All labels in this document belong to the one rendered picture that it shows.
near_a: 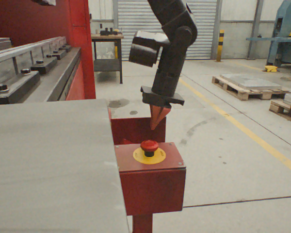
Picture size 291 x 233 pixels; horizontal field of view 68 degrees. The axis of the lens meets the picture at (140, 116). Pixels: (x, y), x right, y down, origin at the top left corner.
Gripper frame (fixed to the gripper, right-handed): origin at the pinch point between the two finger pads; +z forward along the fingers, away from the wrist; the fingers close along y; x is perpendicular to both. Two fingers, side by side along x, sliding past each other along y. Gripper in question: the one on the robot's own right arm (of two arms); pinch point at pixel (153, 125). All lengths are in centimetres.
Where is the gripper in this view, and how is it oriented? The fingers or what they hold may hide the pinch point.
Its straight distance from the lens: 56.2
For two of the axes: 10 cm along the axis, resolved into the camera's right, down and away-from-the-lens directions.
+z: -2.4, 9.0, 3.5
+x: 1.0, 3.8, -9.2
